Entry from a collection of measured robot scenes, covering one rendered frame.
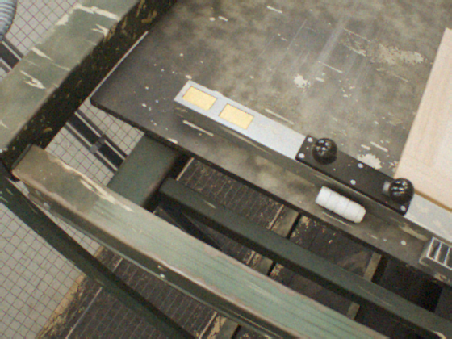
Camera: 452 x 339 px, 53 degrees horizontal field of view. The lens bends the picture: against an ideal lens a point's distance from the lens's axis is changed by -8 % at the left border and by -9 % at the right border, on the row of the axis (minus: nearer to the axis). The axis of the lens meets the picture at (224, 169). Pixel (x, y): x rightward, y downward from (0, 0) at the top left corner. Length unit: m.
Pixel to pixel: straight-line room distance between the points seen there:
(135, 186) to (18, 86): 0.26
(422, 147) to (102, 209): 0.55
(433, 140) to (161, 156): 0.49
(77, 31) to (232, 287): 0.49
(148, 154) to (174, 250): 0.22
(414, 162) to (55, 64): 0.63
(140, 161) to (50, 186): 0.18
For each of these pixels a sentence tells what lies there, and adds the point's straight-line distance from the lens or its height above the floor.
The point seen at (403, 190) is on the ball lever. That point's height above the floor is 1.42.
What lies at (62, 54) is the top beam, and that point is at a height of 1.83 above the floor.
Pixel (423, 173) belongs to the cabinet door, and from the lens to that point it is 0.86.
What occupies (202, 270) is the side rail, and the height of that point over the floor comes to 1.51.
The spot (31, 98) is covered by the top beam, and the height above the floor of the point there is 1.82.
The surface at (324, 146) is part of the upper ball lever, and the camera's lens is 0.65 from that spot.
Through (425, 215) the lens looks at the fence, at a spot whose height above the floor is 1.29.
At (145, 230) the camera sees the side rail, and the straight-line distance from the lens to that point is 0.70.
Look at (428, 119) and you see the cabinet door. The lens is 0.94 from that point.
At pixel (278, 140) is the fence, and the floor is 1.50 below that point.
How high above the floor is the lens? 1.85
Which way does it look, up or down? 24 degrees down
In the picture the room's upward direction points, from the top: 45 degrees counter-clockwise
